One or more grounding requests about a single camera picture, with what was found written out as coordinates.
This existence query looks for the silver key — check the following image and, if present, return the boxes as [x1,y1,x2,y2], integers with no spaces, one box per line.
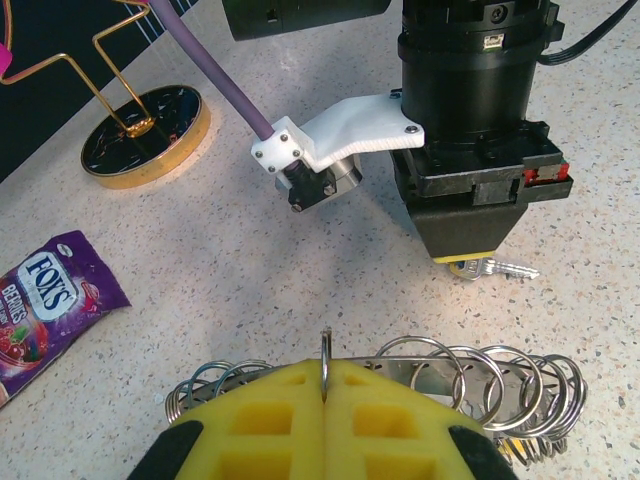
[448,257,542,283]

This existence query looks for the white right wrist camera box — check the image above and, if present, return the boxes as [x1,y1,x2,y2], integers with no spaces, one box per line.
[249,96,426,215]

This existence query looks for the metal keyring chain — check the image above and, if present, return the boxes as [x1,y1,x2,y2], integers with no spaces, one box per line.
[163,326,587,469]

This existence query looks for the purple candy bag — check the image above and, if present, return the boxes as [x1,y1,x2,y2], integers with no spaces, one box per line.
[0,229,132,409]

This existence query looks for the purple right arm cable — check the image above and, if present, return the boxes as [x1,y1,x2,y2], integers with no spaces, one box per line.
[149,0,277,142]

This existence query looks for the gold wire glass rack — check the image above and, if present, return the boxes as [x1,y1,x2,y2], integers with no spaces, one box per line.
[0,0,212,191]

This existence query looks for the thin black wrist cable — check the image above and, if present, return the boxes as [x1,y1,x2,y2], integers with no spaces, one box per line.
[536,0,632,67]

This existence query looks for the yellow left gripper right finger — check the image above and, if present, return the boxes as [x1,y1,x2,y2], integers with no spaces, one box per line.
[324,357,517,480]

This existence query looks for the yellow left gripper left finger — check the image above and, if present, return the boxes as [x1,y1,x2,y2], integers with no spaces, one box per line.
[128,357,327,480]

